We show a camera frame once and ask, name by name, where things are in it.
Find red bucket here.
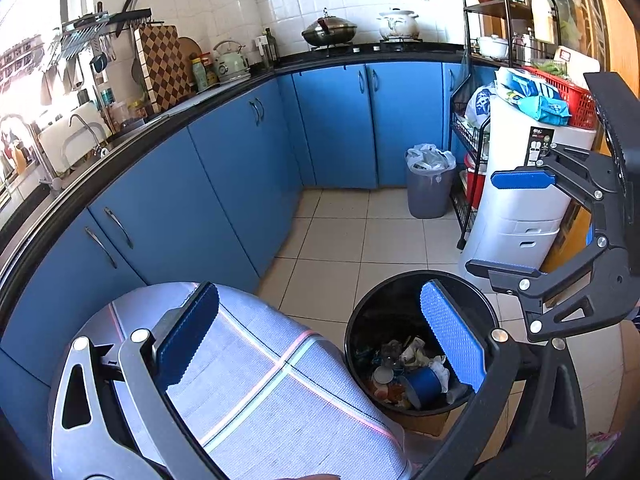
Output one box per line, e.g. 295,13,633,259
462,154,488,208

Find white spray bottle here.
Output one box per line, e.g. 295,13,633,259
525,0,557,45

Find blue wet wipes pack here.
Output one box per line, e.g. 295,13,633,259
517,95,572,127

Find grey trash bin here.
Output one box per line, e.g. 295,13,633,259
406,165,455,219

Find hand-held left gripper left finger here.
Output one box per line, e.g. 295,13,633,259
50,281,223,480

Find round wooden board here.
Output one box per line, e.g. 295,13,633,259
175,36,203,68

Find colourful cloth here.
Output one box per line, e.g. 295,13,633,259
585,430,623,476

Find white ceramic pot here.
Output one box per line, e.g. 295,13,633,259
377,7,421,41

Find small steel faucet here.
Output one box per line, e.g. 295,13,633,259
62,114,108,158

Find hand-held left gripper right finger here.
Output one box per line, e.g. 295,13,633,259
419,280,588,480

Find tall steel faucet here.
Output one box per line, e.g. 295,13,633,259
0,114,63,193

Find white casserole dish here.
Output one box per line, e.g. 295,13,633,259
475,35,511,59

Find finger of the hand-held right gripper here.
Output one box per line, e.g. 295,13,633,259
490,144,620,207
464,229,640,345

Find green vegetables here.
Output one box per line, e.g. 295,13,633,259
532,59,571,77

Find black kitchen countertop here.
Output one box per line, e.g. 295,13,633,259
0,42,468,311

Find white drawer cabinet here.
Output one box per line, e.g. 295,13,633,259
460,92,598,273

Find red plastic basket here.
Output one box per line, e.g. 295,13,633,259
522,65,598,128

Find blue base cabinets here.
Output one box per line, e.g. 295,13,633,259
0,60,471,386

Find white plastic bin liner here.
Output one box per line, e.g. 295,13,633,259
405,143,457,176

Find black metal rack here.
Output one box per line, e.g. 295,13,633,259
447,0,558,251

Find pale green kettle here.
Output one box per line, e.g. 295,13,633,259
212,40,252,85

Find checkered cutting board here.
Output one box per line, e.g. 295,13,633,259
134,24,196,113

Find blue plaid tablecloth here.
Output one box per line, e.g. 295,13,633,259
47,282,416,480

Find steel wok with lid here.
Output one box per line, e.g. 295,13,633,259
301,8,359,48

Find cardboard piece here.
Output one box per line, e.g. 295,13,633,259
400,407,453,438

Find blue white tissue pack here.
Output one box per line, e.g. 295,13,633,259
495,67,563,106

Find blue cup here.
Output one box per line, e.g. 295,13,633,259
400,366,451,409

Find blue white plastic bag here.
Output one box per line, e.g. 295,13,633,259
465,85,498,126

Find black trash bin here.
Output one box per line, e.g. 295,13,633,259
344,270,501,417

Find steel dish rack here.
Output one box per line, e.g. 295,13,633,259
40,7,153,61

